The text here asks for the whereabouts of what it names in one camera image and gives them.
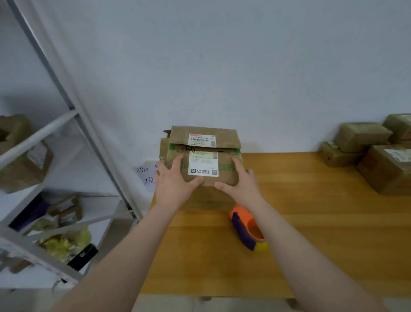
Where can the person's left hand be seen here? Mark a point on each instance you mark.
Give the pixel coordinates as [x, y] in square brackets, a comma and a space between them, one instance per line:
[173, 188]

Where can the person's right hand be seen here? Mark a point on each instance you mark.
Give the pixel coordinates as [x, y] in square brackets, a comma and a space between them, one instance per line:
[241, 188]

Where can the stack of cardboard boxes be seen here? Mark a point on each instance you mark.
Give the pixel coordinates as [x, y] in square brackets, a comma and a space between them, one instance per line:
[163, 146]

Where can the blue orange tape dispenser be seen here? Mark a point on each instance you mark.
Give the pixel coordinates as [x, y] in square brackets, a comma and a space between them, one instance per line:
[247, 231]

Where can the large green-printed cardboard box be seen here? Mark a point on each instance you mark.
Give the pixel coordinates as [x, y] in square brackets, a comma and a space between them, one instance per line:
[205, 138]

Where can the box barcode label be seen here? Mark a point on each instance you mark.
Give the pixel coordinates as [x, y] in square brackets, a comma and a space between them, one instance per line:
[337, 155]

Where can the small open-flap cardboard box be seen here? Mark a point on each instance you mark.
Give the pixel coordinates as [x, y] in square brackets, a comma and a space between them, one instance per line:
[363, 136]

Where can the cube red-printed cardboard box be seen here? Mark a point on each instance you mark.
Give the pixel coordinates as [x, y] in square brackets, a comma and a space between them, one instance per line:
[385, 170]

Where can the squat red-printed cardboard box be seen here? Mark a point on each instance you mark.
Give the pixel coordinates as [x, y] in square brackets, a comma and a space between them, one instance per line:
[399, 127]

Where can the person's left forearm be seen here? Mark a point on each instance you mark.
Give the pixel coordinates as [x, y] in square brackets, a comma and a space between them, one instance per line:
[115, 270]

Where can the brown cardboard scrap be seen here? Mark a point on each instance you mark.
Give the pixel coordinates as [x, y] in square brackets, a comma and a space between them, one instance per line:
[18, 265]

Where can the wooden table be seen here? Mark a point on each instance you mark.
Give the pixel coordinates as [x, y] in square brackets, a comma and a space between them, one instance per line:
[321, 218]

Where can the small open carton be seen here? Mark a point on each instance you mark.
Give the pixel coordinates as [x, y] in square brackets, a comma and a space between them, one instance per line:
[65, 207]

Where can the black mobile phone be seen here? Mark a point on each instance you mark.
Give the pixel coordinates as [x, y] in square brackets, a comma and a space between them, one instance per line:
[83, 257]

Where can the yellow plastic bag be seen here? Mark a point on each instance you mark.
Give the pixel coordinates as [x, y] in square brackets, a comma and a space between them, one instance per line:
[64, 244]

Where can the grey metal shelf rack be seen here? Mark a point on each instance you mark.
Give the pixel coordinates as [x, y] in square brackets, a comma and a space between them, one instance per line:
[35, 138]

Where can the dark blue bag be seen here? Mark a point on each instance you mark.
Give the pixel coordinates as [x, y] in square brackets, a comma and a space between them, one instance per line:
[29, 213]

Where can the large worn shelf carton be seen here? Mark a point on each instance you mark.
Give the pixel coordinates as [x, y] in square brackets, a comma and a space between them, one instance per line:
[19, 164]

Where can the white paper wall sign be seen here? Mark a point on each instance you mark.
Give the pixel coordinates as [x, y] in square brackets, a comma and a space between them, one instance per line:
[146, 175]

